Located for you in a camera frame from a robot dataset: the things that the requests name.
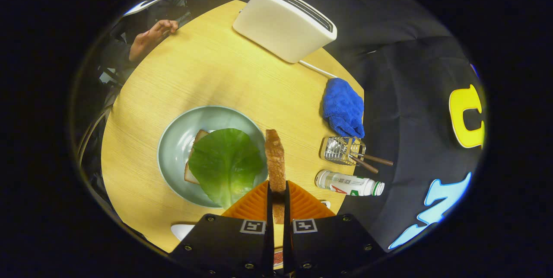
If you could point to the oval white plate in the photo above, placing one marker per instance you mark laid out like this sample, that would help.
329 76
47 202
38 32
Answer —
181 230

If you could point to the bread slice under lettuce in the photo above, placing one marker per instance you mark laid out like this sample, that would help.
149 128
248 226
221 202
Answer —
190 176

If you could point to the red meat slices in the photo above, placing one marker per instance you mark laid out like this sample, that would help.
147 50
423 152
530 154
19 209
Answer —
278 257

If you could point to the white toaster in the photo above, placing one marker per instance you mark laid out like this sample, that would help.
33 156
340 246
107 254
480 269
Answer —
281 27

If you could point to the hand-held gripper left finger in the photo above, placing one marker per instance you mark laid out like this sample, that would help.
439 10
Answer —
269 213

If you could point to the white plastic bottle green cap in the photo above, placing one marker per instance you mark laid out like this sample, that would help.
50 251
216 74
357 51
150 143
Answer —
345 181

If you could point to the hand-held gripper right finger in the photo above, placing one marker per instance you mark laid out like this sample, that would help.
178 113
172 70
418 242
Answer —
287 217

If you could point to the green lettuce leaf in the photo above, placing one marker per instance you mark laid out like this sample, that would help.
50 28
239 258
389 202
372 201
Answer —
224 161

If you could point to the toasted bread slice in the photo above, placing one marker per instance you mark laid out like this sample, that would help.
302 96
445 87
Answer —
275 161

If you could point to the metal frame chair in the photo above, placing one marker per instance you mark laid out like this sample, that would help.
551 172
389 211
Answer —
93 133

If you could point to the pale green round plate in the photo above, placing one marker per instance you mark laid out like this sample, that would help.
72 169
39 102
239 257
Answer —
177 139

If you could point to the blue cloth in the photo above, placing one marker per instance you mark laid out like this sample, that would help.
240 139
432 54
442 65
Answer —
343 107

